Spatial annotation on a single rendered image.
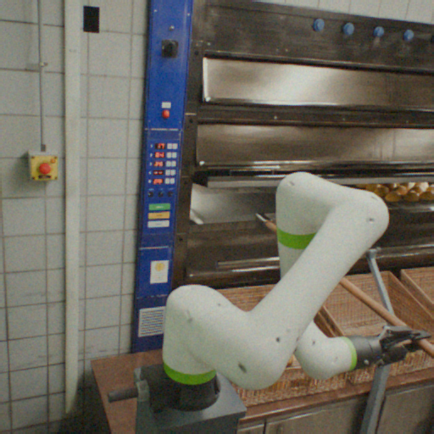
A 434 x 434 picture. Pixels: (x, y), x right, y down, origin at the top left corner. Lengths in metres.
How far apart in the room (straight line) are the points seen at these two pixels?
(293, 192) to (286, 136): 1.09
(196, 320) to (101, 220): 1.12
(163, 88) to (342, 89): 0.84
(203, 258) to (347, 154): 0.84
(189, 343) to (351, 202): 0.47
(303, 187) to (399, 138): 1.51
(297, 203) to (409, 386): 1.55
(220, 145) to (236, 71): 0.30
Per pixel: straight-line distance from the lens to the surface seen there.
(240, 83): 2.13
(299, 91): 2.26
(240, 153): 2.18
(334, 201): 1.18
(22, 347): 2.31
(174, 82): 1.99
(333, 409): 2.37
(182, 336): 1.07
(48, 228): 2.07
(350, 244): 1.11
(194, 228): 2.22
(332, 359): 1.41
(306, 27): 2.27
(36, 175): 1.92
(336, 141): 2.45
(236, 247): 2.36
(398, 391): 2.57
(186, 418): 1.16
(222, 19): 2.09
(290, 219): 1.25
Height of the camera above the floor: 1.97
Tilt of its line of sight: 20 degrees down
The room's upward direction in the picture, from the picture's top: 6 degrees clockwise
